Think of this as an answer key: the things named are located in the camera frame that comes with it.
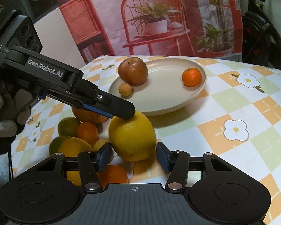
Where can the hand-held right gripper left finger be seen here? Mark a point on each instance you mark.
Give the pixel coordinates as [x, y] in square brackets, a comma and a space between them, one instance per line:
[104, 154]

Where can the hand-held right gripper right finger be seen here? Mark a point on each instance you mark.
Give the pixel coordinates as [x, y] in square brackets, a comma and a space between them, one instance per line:
[164, 155]

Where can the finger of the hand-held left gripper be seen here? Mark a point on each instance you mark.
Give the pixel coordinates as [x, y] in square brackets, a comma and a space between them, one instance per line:
[84, 86]
[96, 110]

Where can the orange tangerine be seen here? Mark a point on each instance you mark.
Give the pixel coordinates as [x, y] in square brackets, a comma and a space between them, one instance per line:
[89, 117]
[191, 76]
[114, 175]
[87, 133]

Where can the large yellow lemon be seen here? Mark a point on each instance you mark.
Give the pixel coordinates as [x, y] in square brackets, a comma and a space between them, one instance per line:
[72, 147]
[131, 140]

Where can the small brown fruit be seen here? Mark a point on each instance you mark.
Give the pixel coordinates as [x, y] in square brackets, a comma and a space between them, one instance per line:
[125, 89]
[101, 144]

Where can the red apple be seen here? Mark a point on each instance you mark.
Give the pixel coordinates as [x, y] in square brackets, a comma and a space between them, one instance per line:
[132, 71]

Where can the beige plate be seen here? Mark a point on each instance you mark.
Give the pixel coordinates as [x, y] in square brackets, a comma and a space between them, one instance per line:
[164, 91]

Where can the person's left hand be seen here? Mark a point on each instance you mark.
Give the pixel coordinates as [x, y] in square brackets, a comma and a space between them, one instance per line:
[4, 129]

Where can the yellow-green round fruit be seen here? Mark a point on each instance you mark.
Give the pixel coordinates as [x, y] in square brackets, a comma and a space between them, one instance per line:
[69, 125]

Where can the green round fruit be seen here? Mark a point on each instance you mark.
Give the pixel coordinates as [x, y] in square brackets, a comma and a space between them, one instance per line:
[57, 145]

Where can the checkered floral tablecloth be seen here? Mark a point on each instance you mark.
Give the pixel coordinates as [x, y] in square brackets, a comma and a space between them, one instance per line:
[224, 103]

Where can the printed room scene backdrop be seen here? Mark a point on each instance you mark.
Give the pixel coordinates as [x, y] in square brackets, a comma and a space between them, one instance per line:
[154, 16]

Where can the grey fuzzy rug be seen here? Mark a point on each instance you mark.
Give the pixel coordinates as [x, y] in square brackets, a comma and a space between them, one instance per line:
[0, 166]

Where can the black exercise bike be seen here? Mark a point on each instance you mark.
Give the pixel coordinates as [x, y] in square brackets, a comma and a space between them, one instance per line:
[262, 28]

